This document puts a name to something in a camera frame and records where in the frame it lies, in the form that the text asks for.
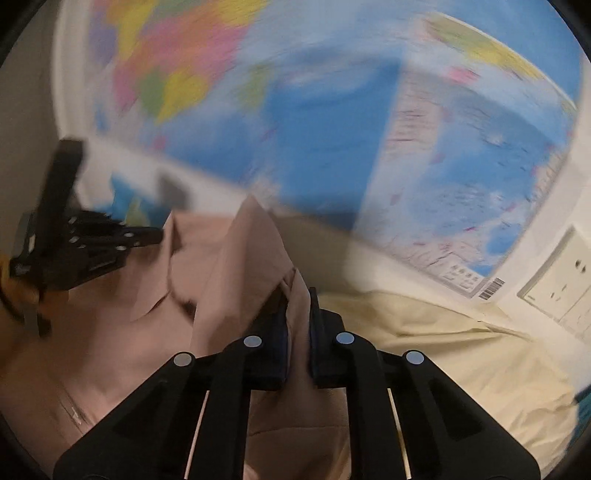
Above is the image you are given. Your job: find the blue floral bed sheet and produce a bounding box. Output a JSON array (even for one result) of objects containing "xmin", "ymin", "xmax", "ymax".
[{"xmin": 105, "ymin": 175, "xmax": 171, "ymax": 228}]

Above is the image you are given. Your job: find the pink brown jacket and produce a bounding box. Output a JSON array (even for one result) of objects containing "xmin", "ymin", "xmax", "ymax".
[{"xmin": 1, "ymin": 198, "xmax": 351, "ymax": 479}]

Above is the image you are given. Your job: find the white wall socket panel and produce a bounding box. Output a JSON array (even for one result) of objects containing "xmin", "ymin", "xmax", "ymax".
[{"xmin": 518, "ymin": 226, "xmax": 590, "ymax": 345}]

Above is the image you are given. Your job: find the person left hand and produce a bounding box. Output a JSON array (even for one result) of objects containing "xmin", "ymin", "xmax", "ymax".
[{"xmin": 1, "ymin": 254, "xmax": 69, "ymax": 337}]

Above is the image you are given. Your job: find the colourful wall map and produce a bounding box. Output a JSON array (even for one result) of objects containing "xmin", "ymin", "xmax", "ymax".
[{"xmin": 87, "ymin": 1, "xmax": 582, "ymax": 296}]

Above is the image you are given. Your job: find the cream yellow blanket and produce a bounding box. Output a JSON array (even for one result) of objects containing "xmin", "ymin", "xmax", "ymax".
[{"xmin": 320, "ymin": 292, "xmax": 578, "ymax": 475}]

